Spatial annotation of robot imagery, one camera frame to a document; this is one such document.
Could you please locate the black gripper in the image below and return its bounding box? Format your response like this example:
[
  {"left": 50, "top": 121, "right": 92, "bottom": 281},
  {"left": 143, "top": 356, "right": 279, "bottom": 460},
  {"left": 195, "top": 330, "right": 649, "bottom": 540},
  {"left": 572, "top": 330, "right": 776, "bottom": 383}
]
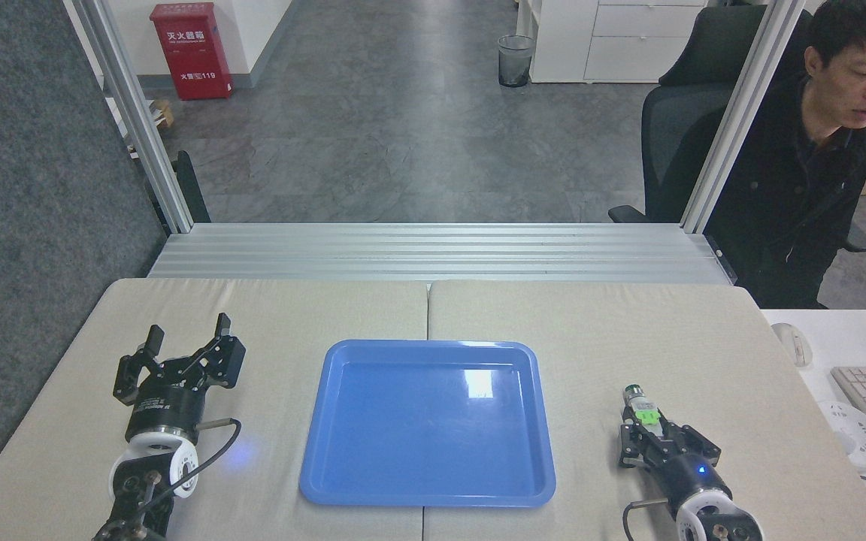
[
  {"left": 112, "top": 313, "right": 247, "bottom": 444},
  {"left": 617, "top": 404, "right": 734, "bottom": 519}
]

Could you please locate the switch part with green tab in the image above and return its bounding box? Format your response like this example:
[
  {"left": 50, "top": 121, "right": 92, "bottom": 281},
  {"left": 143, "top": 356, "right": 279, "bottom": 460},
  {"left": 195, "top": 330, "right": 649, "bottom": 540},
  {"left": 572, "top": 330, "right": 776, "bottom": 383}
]
[{"left": 622, "top": 384, "right": 664, "bottom": 434}]

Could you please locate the blue plastic tray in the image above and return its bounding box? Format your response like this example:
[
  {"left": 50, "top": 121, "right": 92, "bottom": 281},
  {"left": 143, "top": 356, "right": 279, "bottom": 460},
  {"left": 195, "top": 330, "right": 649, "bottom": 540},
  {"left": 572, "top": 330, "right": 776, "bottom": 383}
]
[{"left": 298, "top": 339, "right": 557, "bottom": 508}]

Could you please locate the white computer mouse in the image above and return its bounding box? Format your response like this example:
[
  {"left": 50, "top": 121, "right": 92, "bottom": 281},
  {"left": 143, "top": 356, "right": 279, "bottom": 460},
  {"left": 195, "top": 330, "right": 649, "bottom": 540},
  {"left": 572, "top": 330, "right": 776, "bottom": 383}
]
[{"left": 771, "top": 322, "right": 814, "bottom": 369}]

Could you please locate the white power strip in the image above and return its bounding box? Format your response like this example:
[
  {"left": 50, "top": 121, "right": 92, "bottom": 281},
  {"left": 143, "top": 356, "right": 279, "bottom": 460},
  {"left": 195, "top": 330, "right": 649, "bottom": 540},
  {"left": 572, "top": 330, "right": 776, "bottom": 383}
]
[{"left": 817, "top": 400, "right": 866, "bottom": 471}]

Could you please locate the white desk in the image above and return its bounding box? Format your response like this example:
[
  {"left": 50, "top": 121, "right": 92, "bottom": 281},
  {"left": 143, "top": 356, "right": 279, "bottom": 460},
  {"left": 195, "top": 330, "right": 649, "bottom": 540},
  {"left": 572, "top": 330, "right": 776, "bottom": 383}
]
[{"left": 760, "top": 308, "right": 866, "bottom": 541}]

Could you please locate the person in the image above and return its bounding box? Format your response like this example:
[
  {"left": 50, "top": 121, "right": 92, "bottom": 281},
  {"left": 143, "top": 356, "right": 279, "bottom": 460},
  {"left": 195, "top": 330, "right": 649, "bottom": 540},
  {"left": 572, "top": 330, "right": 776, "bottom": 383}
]
[{"left": 704, "top": 0, "right": 866, "bottom": 310}]

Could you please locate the red fire extinguisher box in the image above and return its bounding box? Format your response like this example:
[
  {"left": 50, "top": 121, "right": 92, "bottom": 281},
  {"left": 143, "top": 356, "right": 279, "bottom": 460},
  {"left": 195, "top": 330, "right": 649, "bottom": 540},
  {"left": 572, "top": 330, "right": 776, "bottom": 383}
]
[{"left": 150, "top": 2, "right": 235, "bottom": 101}]

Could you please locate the black office chair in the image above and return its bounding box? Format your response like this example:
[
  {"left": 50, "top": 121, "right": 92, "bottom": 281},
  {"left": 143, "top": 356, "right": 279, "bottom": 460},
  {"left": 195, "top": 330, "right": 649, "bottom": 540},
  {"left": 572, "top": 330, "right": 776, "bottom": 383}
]
[{"left": 607, "top": 5, "right": 866, "bottom": 254}]

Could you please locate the white drawer cabinet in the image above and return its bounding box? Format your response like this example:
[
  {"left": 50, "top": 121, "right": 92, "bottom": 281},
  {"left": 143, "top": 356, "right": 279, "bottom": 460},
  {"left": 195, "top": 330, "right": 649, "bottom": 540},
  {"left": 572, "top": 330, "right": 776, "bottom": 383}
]
[{"left": 516, "top": 0, "right": 709, "bottom": 84}]

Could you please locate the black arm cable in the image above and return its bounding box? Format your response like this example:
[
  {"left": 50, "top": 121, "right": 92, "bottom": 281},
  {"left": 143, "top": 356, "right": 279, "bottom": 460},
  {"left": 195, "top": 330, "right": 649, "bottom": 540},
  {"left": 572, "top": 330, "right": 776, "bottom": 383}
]
[
  {"left": 155, "top": 418, "right": 243, "bottom": 503},
  {"left": 622, "top": 497, "right": 671, "bottom": 541}
]

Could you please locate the black bracket behind post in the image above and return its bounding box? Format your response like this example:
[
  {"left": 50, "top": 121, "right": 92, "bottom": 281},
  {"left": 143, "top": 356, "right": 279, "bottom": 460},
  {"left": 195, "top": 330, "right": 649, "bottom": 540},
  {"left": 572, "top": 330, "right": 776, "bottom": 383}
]
[{"left": 143, "top": 150, "right": 213, "bottom": 226}]

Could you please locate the silver aluminium post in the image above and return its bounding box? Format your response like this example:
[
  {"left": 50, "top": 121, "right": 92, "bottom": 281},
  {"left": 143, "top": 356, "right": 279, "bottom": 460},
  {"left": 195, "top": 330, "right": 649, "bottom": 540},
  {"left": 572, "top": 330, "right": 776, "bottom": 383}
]
[
  {"left": 67, "top": 0, "right": 195, "bottom": 234},
  {"left": 679, "top": 0, "right": 809, "bottom": 234}
]

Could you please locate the silver aluminium rail platform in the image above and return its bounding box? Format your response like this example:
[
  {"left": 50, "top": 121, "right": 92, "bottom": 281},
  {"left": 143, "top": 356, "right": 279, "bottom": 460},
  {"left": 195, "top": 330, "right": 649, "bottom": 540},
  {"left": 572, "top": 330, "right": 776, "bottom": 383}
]
[{"left": 147, "top": 222, "right": 733, "bottom": 286}]

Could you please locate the wire mesh waste bin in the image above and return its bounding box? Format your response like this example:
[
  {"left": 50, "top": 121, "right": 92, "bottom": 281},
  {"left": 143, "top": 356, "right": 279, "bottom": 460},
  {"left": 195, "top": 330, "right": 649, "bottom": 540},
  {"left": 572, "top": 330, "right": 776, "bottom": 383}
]
[{"left": 497, "top": 35, "right": 537, "bottom": 89}]

